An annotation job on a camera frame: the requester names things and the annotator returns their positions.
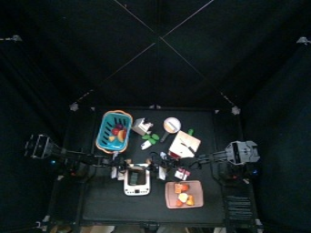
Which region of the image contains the thin white cord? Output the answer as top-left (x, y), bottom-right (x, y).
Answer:
top-left (75, 0), bottom-right (215, 103)
top-left (114, 0), bottom-right (236, 106)

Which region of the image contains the teal basket with orange rim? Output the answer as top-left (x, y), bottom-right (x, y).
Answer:
top-left (95, 109), bottom-right (135, 155)

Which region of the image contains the black sticker with white text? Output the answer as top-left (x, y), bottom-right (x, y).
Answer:
top-left (224, 195), bottom-right (252, 221)

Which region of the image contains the orange toy fruit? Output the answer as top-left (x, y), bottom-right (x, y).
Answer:
top-left (116, 130), bottom-right (128, 143)

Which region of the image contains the dark red toy fruit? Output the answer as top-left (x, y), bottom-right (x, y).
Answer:
top-left (112, 123), bottom-right (126, 136)

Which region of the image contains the white toy block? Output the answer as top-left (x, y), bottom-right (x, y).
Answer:
top-left (131, 117), bottom-right (155, 137)

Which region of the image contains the small red striped white box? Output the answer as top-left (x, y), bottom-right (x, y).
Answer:
top-left (174, 167), bottom-right (191, 182)

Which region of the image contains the pink plastic tray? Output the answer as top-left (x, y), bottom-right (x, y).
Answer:
top-left (164, 179), bottom-right (206, 209)

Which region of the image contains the toy frying pan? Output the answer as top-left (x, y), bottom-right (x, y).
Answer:
top-left (159, 116), bottom-right (183, 144)

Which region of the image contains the green small object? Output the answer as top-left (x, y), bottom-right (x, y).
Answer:
top-left (140, 133), bottom-right (162, 151)

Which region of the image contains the white toy induction cooker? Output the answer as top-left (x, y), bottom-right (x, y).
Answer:
top-left (123, 163), bottom-right (152, 197)

